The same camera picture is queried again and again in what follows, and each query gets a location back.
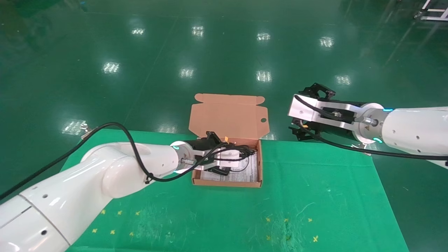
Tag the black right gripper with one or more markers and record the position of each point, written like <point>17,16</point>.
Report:
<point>332,133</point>

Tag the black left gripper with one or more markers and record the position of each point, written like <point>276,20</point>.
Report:
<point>203,145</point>

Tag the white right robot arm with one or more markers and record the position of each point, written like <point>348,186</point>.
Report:
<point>413,129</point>

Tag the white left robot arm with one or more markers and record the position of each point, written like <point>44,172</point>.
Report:
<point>105,175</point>

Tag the orange cardboard box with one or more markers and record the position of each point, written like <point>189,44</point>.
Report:
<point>227,119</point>

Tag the white printed paper sheet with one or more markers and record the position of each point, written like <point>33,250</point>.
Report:
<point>250,173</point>

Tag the green table mat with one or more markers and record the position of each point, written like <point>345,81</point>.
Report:
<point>210,210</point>

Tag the copper binder clip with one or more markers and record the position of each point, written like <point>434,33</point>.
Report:
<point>364,151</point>
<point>85,130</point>

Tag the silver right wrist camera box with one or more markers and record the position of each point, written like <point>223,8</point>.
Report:
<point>308,108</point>

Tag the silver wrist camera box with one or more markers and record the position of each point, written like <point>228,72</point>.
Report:
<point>308,108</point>
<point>231,164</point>

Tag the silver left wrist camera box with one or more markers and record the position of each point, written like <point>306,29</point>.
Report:
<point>231,164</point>

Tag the white wheeled cart frame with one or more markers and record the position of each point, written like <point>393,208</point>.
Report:
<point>435,18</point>

